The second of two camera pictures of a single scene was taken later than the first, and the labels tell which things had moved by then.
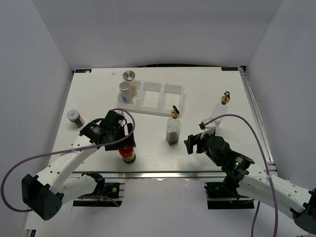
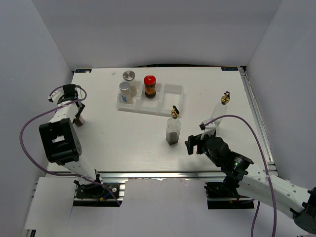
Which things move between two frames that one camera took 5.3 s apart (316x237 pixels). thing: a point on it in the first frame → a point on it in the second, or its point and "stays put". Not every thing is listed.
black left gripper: x=128 y=142 → x=80 y=111
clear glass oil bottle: x=221 y=109 stays put
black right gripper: x=195 y=139 stays put
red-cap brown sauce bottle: x=128 y=155 → x=149 y=82
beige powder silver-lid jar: x=129 y=76 stays put
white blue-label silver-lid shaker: x=124 y=96 stays put
